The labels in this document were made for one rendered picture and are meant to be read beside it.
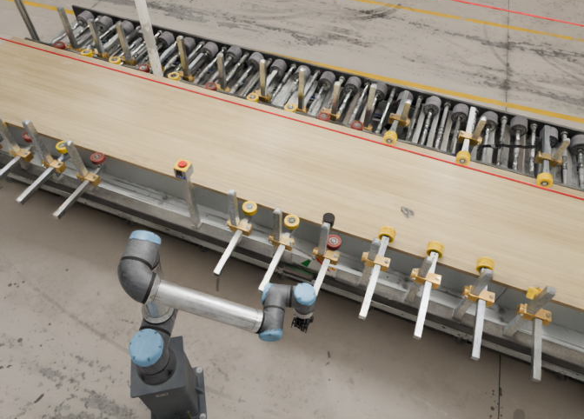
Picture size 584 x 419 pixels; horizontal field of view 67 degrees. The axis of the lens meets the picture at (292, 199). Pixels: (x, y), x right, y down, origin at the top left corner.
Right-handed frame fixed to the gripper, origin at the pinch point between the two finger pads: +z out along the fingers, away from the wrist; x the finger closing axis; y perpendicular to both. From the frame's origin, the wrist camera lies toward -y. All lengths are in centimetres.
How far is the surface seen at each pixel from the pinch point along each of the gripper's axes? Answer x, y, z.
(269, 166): -52, -82, -7
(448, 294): 67, -55, 21
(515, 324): 95, -37, -1
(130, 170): -138, -59, 9
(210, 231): -71, -38, 13
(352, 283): 15.6, -36.5, 12.6
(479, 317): 74, -27, -13
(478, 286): 70, -37, -22
